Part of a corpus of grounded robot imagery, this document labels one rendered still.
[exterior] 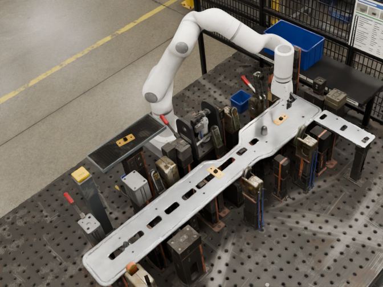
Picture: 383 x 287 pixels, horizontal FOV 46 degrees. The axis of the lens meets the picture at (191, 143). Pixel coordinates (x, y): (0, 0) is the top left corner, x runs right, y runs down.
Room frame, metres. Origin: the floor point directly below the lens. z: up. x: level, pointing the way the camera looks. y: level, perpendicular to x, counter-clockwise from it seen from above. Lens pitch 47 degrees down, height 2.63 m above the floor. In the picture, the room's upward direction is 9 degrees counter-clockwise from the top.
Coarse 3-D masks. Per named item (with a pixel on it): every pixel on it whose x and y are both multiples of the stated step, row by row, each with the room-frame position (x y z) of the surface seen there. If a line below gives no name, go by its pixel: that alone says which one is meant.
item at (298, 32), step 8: (280, 24) 2.24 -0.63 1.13; (288, 24) 2.20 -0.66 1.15; (264, 32) 2.15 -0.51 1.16; (272, 32) 2.20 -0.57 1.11; (280, 32) 2.24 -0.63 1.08; (288, 32) 2.20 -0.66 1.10; (296, 32) 2.16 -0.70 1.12; (304, 32) 2.11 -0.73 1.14; (312, 32) 2.07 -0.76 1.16; (288, 40) 2.20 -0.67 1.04; (296, 40) 2.15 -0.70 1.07; (304, 40) 2.11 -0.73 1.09; (312, 40) 2.07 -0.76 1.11; (320, 40) 1.99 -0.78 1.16; (264, 48) 2.15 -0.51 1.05; (304, 48) 2.11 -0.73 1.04; (312, 48) 1.94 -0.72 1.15; (320, 48) 1.99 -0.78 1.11; (304, 56) 1.92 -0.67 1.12; (312, 56) 1.95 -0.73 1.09; (320, 56) 2.00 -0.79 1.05; (304, 64) 1.92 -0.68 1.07; (312, 64) 1.96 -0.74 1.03
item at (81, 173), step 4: (80, 168) 1.34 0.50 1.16; (76, 172) 1.32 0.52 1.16; (80, 172) 1.32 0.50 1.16; (84, 172) 1.32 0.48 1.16; (72, 176) 1.31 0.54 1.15; (76, 176) 1.30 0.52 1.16; (80, 176) 1.30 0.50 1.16; (84, 176) 1.29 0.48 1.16; (76, 180) 1.28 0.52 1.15; (80, 180) 1.28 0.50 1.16
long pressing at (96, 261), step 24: (264, 120) 1.62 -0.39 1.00; (288, 120) 1.59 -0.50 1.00; (312, 120) 1.57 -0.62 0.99; (240, 144) 1.48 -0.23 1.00; (264, 144) 1.45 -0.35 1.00; (240, 168) 1.33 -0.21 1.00; (168, 192) 1.26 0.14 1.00; (216, 192) 1.21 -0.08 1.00; (144, 216) 1.15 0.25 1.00; (168, 216) 1.13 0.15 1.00; (192, 216) 1.11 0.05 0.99; (120, 240) 1.04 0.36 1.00; (144, 240) 1.03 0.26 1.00; (96, 264) 0.95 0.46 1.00; (120, 264) 0.93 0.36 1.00
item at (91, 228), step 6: (90, 216) 1.15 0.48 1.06; (78, 222) 1.13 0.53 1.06; (84, 222) 1.12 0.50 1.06; (90, 222) 1.12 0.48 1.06; (96, 222) 1.11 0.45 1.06; (84, 228) 1.09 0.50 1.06; (90, 228) 1.09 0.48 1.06; (96, 228) 1.09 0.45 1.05; (102, 228) 1.10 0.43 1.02; (84, 234) 1.12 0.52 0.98; (90, 234) 1.07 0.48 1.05; (96, 234) 1.08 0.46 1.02; (102, 234) 1.09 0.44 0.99; (90, 240) 1.08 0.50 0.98; (96, 240) 1.07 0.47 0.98; (114, 258) 1.10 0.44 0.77
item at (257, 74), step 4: (256, 72) 1.74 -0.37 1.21; (256, 76) 1.72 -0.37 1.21; (260, 76) 1.70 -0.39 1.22; (256, 80) 1.71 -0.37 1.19; (260, 80) 1.73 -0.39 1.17; (256, 84) 1.71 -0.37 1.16; (260, 84) 1.73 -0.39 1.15; (256, 88) 1.71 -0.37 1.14; (260, 88) 1.73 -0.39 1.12; (256, 92) 1.71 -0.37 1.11; (260, 92) 1.72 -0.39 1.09; (256, 96) 1.71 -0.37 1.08
